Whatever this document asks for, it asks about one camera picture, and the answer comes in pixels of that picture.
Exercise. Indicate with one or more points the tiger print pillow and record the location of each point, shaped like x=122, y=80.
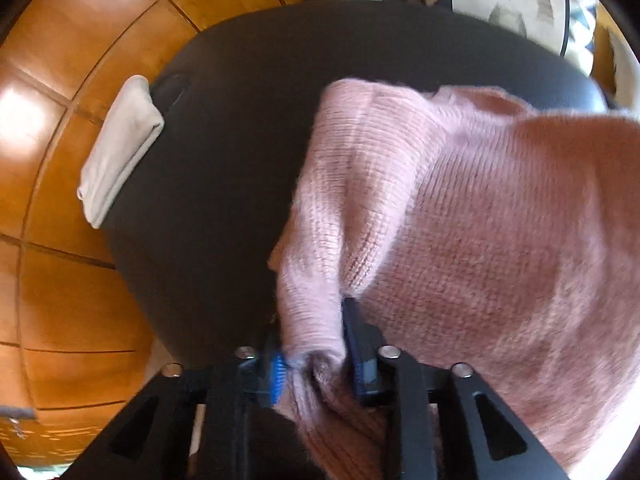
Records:
x=505, y=5

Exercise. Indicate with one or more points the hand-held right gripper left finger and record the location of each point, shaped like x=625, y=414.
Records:
x=277, y=370

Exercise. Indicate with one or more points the pink knit sweater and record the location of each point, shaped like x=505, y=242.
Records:
x=475, y=210

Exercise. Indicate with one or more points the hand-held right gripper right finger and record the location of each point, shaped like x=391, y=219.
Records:
x=356, y=355

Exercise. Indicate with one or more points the folded white cloth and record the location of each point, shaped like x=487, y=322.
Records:
x=122, y=150

